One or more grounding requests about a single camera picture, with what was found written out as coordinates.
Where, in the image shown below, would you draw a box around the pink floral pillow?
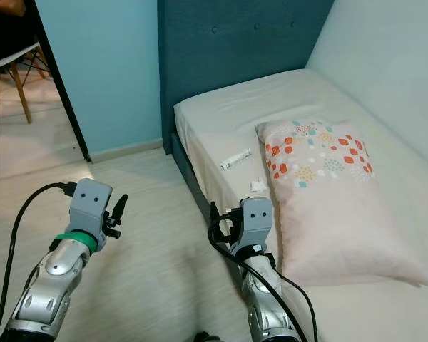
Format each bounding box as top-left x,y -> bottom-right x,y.
255,118 -> 428,287

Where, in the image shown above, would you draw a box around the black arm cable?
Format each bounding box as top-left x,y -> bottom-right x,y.
0,182 -> 78,342
207,214 -> 318,342

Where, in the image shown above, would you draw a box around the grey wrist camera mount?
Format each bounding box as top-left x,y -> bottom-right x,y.
69,178 -> 113,236
232,197 -> 275,250

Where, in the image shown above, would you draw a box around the white chair wooden legs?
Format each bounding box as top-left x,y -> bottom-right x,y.
0,41 -> 54,123

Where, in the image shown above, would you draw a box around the seated person in black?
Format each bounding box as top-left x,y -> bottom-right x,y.
0,0 -> 40,65

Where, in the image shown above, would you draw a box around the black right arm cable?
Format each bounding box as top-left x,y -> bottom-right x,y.
207,214 -> 318,342

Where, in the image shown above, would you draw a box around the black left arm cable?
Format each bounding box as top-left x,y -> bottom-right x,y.
0,182 -> 78,342

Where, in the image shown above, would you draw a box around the white tube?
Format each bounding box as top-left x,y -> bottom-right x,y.
220,149 -> 253,171

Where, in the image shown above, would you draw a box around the blue upholstered headboard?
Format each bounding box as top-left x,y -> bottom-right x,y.
157,0 -> 336,152

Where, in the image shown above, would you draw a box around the right robot leg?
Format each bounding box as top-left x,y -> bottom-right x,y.
195,332 -> 228,342

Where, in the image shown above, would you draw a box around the white tissue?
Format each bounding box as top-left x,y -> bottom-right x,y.
250,178 -> 270,195

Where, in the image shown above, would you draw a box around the dark door frame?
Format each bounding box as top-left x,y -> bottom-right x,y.
26,0 -> 92,163

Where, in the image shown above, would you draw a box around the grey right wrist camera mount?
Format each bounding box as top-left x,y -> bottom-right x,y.
232,197 -> 275,250

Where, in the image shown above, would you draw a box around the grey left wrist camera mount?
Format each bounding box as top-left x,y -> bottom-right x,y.
69,178 -> 113,236

